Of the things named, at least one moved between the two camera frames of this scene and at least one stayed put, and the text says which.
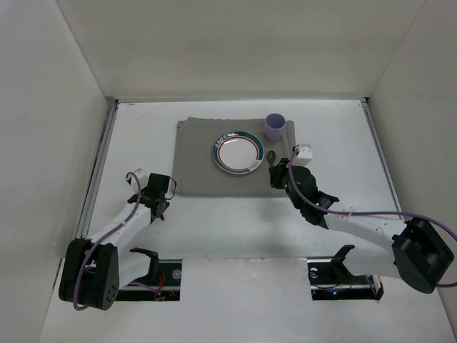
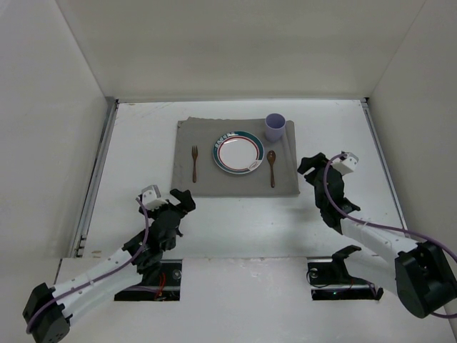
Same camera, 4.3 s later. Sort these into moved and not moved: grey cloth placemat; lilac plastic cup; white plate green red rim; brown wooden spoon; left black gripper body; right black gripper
Moved: left black gripper body; right black gripper
Not moved: white plate green red rim; grey cloth placemat; lilac plastic cup; brown wooden spoon
